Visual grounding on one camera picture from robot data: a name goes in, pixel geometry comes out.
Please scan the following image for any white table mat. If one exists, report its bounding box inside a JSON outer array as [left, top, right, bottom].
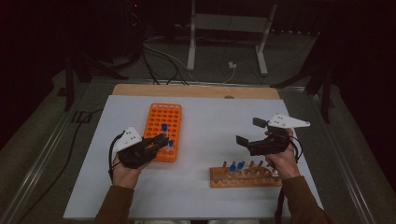
[[63, 94, 325, 220]]

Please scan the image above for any black tripod stand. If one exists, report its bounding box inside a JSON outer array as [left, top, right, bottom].
[[64, 50, 130, 113], [270, 31, 335, 124]]

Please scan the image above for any person's right hand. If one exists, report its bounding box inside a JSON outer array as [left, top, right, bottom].
[[264, 128, 302, 181]]

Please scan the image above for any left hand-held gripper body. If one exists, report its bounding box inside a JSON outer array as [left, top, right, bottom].
[[111, 126, 158, 170]]

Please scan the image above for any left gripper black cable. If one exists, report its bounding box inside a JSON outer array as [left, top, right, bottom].
[[107, 133, 125, 184]]

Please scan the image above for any person's left hand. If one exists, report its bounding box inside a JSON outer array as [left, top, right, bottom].
[[111, 154, 151, 189]]

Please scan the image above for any black floor cable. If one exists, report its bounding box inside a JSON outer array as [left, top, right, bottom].
[[17, 107, 106, 224]]

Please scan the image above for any white metal stand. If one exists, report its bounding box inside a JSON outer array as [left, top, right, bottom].
[[186, 0, 278, 77]]

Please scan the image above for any dark equipment stand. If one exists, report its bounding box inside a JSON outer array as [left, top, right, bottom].
[[124, 0, 146, 63]]

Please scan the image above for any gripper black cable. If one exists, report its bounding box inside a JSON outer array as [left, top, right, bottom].
[[107, 133, 125, 184], [274, 134, 305, 224]]

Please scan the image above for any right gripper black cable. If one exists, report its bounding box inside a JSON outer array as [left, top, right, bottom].
[[274, 134, 305, 224]]

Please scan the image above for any wooden test tube rack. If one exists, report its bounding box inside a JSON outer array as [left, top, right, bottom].
[[209, 160, 283, 189]]

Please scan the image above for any orange plastic test tube rack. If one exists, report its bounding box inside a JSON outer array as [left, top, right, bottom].
[[143, 103, 183, 163]]

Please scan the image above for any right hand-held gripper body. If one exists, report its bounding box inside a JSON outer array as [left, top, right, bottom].
[[248, 113, 311, 157]]

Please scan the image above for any black floor bracket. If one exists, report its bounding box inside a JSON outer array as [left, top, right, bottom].
[[71, 110, 93, 124]]

